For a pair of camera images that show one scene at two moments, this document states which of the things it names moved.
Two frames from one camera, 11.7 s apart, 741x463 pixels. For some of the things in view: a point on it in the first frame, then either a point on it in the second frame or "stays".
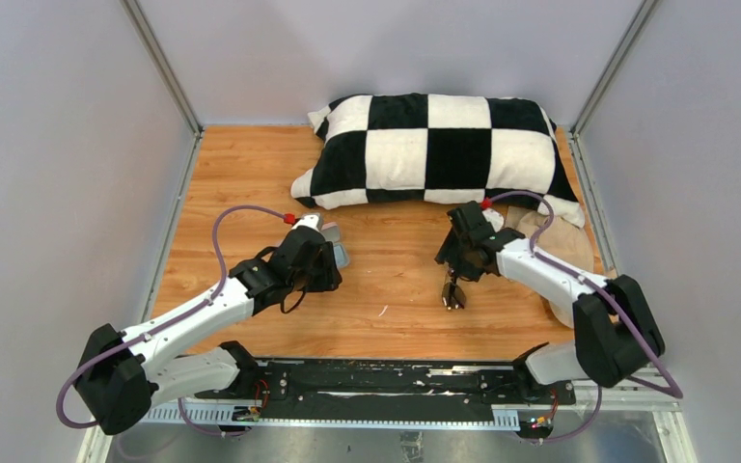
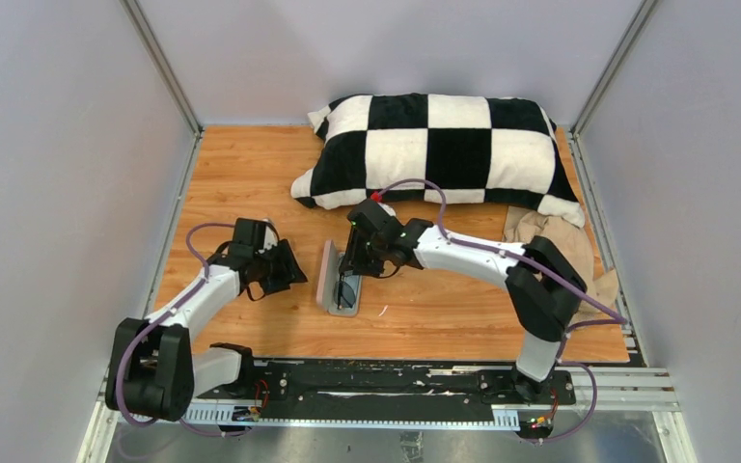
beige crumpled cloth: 562,242 stays
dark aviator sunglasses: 453,295 -> 343,293
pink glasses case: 332,232 -> 328,276
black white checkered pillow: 432,149 stays
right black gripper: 449,254 -> 354,258
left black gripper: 330,276 -> 288,270
